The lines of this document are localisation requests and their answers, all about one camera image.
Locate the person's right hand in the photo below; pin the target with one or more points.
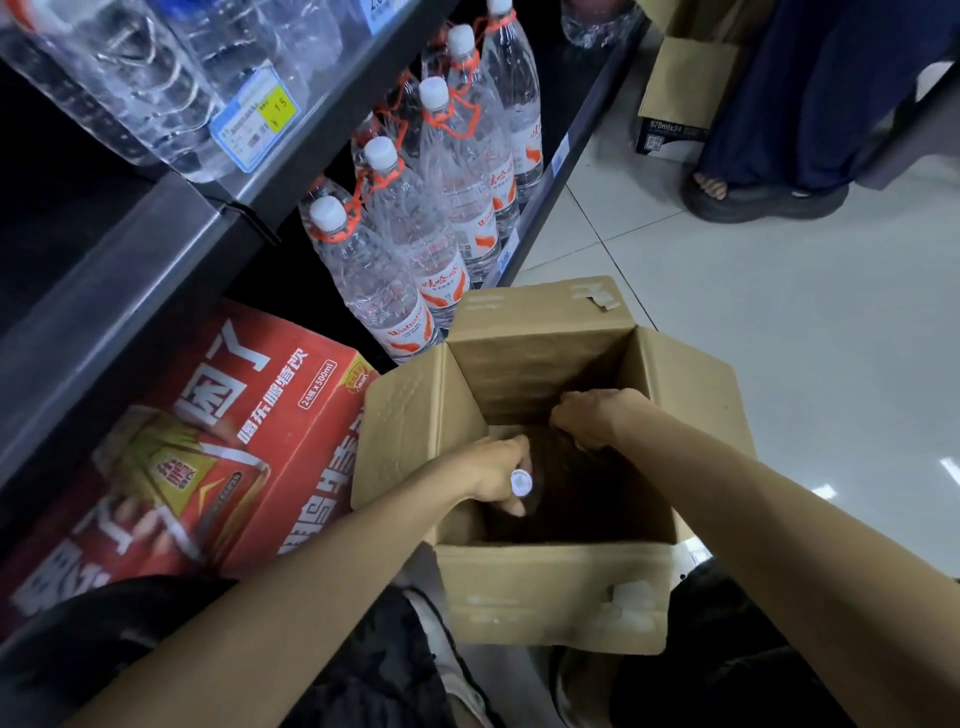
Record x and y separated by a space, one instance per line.
592 416

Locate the person's left hand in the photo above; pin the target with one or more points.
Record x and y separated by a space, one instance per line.
491 469

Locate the brown cardboard box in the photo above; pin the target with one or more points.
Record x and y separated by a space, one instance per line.
555 592

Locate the person's left forearm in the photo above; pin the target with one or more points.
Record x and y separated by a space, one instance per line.
285 607

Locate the person's right forearm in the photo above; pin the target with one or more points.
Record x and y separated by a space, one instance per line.
795 555

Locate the person's white right clog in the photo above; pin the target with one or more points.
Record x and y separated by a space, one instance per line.
694 551

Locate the person's white clog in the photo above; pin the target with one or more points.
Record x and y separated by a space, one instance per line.
694 551
442 652

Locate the person's white left clog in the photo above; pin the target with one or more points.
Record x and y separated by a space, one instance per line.
442 652

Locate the rows of small clear water bottles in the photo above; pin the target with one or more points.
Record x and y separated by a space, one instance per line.
135 82

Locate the red drink carton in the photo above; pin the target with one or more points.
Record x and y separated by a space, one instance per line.
262 420

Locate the brown carton black edge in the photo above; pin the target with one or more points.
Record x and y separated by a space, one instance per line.
686 82

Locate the blue yellow price tag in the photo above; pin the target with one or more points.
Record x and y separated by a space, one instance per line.
255 120

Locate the green plastic stool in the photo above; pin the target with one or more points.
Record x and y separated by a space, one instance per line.
915 127

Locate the white blue price tag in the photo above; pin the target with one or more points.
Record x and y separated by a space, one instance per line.
382 11

